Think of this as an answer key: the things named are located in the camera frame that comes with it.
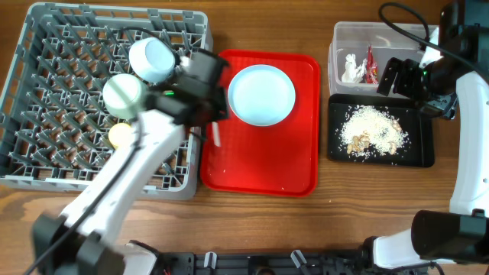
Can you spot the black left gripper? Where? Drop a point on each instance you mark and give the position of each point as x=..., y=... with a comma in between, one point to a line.
x=221, y=98

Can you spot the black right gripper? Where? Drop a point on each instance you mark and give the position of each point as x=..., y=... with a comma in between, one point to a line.
x=406, y=69

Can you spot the white plastic fork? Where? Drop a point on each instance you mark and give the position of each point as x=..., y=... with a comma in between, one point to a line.
x=216, y=134

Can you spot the red snack wrapper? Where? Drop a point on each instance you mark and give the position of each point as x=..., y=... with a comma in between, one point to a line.
x=371, y=68

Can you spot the light blue bowl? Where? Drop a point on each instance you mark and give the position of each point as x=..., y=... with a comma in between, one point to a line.
x=152, y=60

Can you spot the green bowl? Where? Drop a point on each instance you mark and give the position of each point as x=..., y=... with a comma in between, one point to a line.
x=124, y=96

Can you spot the yellow cup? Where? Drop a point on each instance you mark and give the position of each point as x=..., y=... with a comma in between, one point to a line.
x=120, y=135

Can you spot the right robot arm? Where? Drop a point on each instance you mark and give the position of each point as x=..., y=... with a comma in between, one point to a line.
x=461, y=234

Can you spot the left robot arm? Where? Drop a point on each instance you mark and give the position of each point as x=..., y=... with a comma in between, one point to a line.
x=81, y=240

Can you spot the grey dishwasher rack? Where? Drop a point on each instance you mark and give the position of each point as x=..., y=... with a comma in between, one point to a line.
x=54, y=125

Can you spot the clear plastic bin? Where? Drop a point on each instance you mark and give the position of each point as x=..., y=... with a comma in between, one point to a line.
x=357, y=38

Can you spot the crumpled white tissue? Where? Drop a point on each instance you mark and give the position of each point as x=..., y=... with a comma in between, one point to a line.
x=354, y=73

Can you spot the rice and food scraps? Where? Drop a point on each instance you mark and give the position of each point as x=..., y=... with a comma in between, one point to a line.
x=368, y=132

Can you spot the light blue plate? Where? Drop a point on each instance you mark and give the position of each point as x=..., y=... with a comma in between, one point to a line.
x=261, y=95

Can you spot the black plastic tray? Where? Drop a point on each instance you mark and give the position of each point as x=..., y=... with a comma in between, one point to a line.
x=420, y=152

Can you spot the red plastic tray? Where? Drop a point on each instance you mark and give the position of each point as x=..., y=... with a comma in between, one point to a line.
x=278, y=160

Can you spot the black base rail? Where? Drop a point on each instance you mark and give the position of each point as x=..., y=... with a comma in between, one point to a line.
x=297, y=262

